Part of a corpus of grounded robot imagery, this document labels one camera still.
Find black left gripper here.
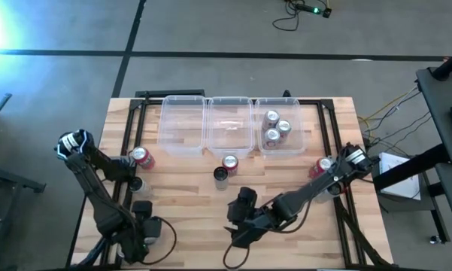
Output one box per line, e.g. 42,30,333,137
114,216,162,264

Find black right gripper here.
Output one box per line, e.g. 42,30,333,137
224,199,283,249

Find silver can with black lid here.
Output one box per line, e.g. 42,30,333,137
128,176,152,199
213,166,230,192
314,182,344,205

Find clear plastic bin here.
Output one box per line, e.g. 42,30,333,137
156,94,208,158
206,96,256,160
253,96,307,158

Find black metal stand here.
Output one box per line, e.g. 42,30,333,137
0,93,47,271

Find white paper box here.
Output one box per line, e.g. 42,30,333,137
378,151,422,200

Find black desk beam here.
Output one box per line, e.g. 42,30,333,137
372,142,450,191

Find black power strip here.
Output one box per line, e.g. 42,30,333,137
293,2,323,15

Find black pole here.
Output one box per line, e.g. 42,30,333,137
430,44,452,82

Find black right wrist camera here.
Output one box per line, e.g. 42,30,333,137
236,187,258,211

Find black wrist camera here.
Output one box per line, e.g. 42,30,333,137
236,187,258,211
131,200,154,222

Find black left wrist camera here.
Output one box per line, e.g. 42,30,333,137
131,200,154,222

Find black left wrist camera cable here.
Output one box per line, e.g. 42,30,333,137
141,216,178,266

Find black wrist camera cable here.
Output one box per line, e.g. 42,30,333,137
222,240,251,270
141,216,178,266

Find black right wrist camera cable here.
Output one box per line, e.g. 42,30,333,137
222,240,251,270

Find black aluminium table frame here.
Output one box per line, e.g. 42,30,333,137
65,96,392,271

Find yellow cable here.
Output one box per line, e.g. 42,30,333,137
356,88,418,125

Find black floor cable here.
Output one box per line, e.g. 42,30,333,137
272,0,300,32

